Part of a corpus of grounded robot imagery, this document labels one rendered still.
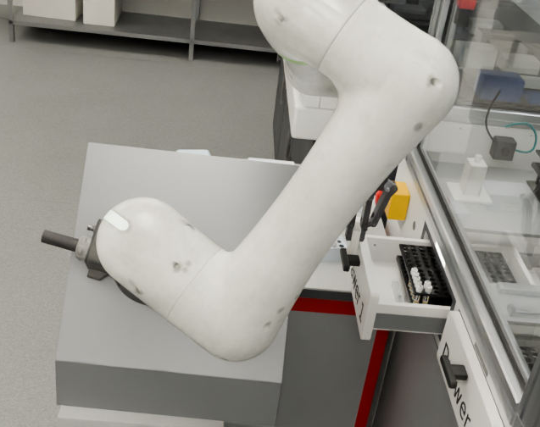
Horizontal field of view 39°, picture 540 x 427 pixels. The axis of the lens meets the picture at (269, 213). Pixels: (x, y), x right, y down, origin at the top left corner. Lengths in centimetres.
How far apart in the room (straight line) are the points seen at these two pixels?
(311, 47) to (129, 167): 51
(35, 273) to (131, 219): 198
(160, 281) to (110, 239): 9
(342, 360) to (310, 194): 92
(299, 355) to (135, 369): 62
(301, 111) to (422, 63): 135
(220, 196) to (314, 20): 48
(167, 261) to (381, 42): 41
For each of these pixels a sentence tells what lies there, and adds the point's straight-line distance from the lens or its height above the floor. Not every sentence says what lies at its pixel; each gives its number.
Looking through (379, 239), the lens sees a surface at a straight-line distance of 165.
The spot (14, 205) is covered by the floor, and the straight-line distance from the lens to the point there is 347.
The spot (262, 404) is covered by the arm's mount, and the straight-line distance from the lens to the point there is 132.
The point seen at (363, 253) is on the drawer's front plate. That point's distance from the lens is 152.
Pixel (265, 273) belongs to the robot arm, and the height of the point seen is 116.
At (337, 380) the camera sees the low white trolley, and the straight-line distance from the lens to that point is 188.
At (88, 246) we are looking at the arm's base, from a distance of 127.
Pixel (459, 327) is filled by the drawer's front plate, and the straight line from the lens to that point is 139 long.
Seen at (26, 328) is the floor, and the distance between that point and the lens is 276.
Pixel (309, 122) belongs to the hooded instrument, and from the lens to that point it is 226.
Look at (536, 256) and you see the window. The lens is 118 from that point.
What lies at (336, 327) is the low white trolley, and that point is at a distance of 178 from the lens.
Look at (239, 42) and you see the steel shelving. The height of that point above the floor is 15.
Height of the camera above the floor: 172
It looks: 30 degrees down
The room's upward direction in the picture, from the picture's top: 7 degrees clockwise
